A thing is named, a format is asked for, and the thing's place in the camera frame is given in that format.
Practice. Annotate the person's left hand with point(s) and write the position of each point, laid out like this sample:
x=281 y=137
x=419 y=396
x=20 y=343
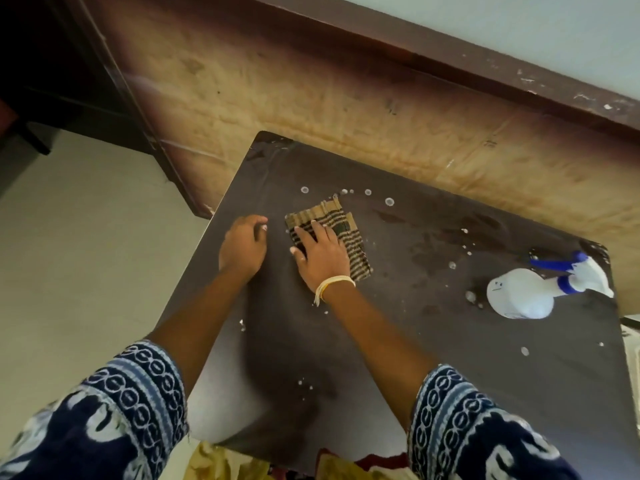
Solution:
x=242 y=249

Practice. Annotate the dark wooden furniture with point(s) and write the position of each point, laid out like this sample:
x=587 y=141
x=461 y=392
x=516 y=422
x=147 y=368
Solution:
x=45 y=69

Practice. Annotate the brown striped cleaning cloth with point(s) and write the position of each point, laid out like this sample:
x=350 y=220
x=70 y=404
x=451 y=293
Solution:
x=350 y=234

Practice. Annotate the white spray bottle blue trigger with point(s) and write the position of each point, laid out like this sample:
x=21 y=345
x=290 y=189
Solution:
x=520 y=294

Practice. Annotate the person's blue patterned sleeve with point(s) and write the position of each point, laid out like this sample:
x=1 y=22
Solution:
x=110 y=414
x=475 y=434

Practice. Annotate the person's blue patterned left sleeve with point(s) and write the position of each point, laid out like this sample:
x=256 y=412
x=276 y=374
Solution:
x=110 y=414

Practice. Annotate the yellow and red patterned garment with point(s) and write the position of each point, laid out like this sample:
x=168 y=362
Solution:
x=225 y=464

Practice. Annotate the person's right middle finger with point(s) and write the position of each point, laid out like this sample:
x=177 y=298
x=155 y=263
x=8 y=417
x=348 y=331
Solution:
x=319 y=229

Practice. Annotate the person's right hand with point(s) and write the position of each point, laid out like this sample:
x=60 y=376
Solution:
x=322 y=257

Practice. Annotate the pale yellow wrist thread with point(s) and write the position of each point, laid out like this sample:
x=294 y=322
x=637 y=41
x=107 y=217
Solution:
x=335 y=281

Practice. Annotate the person's left thumb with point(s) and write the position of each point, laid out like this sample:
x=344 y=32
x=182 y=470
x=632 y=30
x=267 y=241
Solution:
x=260 y=229

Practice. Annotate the person's right thumb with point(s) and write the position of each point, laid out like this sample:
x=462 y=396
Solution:
x=296 y=253

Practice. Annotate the person's right forearm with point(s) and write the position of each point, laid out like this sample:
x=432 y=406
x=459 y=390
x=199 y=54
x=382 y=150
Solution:
x=380 y=334

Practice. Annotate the person's blue patterned right sleeve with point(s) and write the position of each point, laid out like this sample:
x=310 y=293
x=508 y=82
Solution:
x=475 y=434

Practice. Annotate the person's left forearm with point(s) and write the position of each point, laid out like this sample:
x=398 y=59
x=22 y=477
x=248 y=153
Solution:
x=200 y=319

